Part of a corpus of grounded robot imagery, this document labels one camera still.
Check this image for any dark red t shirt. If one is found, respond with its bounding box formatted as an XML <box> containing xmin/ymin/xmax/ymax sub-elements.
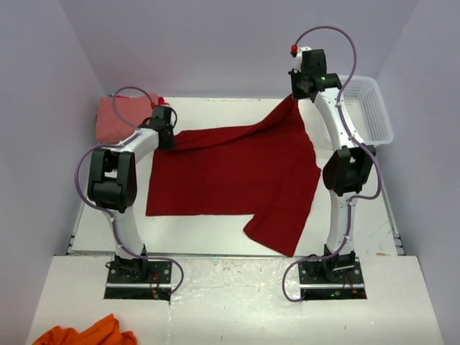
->
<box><xmin>145</xmin><ymin>96</ymin><xmax>321</xmax><ymax>257</ymax></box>

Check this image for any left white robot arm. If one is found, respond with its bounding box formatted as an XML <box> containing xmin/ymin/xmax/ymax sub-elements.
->
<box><xmin>87</xmin><ymin>106</ymin><xmax>178</xmax><ymax>282</ymax></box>

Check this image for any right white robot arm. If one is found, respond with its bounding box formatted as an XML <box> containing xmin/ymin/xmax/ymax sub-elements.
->
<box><xmin>289</xmin><ymin>45</ymin><xmax>375</xmax><ymax>282</ymax></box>

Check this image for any folded red t shirt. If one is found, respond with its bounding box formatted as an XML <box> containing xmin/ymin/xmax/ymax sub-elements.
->
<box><xmin>156</xmin><ymin>96</ymin><xmax>170</xmax><ymax>106</ymax></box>

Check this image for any folded pink t shirt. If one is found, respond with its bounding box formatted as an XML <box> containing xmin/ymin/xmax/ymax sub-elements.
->
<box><xmin>96</xmin><ymin>96</ymin><xmax>152</xmax><ymax>144</ymax></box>

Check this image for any white plastic basket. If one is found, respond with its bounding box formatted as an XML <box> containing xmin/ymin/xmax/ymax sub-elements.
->
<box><xmin>342</xmin><ymin>75</ymin><xmax>394</xmax><ymax>147</ymax></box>

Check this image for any orange t shirt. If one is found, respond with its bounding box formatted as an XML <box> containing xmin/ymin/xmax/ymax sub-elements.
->
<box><xmin>33</xmin><ymin>314</ymin><xmax>138</xmax><ymax>345</ymax></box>

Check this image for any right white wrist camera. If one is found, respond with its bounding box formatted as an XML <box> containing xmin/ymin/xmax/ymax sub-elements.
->
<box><xmin>290</xmin><ymin>45</ymin><xmax>312</xmax><ymax>73</ymax></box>

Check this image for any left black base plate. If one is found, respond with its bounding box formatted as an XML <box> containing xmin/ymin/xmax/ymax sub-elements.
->
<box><xmin>103</xmin><ymin>256</ymin><xmax>172</xmax><ymax>301</ymax></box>

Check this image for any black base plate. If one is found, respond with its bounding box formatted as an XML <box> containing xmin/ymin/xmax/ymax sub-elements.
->
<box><xmin>103</xmin><ymin>256</ymin><xmax>172</xmax><ymax>301</ymax></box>
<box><xmin>298</xmin><ymin>253</ymin><xmax>367</xmax><ymax>301</ymax></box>

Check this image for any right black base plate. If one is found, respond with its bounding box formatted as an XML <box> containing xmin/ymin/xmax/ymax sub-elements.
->
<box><xmin>298</xmin><ymin>253</ymin><xmax>367</xmax><ymax>301</ymax></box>

